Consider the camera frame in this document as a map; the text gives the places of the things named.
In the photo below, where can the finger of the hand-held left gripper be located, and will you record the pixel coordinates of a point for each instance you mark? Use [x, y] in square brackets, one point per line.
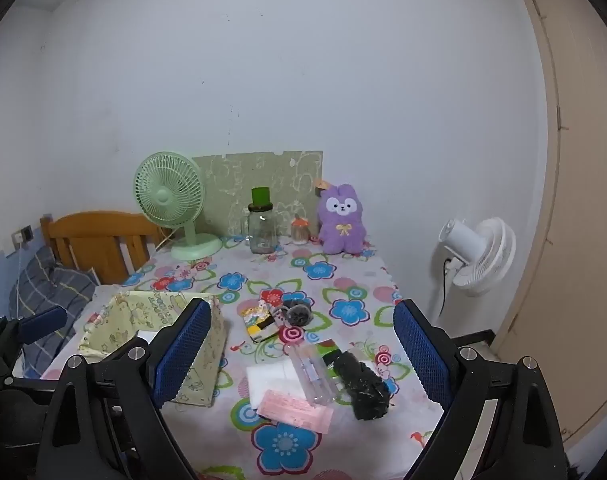
[43, 322]

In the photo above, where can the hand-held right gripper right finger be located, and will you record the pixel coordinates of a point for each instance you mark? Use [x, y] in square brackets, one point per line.
[423, 355]

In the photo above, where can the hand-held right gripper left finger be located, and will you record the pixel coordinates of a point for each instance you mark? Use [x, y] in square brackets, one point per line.
[183, 355]

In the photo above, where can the yellow printed fabric box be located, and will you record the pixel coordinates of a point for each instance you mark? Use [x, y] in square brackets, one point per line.
[143, 310]

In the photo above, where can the black fuzzy cloth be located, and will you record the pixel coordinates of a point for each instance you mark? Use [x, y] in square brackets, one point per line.
[361, 390]

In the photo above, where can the white towel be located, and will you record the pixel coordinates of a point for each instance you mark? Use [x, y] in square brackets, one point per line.
[268, 382]

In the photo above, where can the clear plastic tube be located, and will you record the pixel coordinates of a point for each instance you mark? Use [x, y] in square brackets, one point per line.
[311, 377]

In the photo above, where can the pink face mask pack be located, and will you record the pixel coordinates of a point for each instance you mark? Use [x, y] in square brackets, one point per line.
[293, 410]

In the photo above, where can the plaid grey blanket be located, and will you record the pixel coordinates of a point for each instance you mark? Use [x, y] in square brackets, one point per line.
[48, 280]

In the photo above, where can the black low table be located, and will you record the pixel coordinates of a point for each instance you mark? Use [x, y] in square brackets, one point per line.
[476, 336]

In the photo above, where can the wooden chair back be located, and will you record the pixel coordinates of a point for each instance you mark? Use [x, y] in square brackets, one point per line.
[98, 240]

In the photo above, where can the white floor fan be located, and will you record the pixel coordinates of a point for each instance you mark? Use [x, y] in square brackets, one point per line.
[483, 260]

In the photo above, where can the glass mug jar green lid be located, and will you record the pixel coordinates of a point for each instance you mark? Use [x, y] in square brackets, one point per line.
[262, 232]

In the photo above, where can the purple plush bunny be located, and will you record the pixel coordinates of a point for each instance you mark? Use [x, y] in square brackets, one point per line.
[341, 232]

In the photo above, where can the green desk fan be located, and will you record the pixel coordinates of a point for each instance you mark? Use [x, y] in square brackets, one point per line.
[166, 195]

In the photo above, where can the small jar orange lid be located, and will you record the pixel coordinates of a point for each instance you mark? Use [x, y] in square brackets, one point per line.
[300, 232]

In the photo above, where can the green printed board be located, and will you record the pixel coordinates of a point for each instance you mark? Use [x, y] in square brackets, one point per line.
[263, 172]

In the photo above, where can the beige door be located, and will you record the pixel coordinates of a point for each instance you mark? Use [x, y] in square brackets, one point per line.
[588, 210]

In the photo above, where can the wall socket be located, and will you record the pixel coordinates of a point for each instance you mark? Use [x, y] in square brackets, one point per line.
[26, 233]

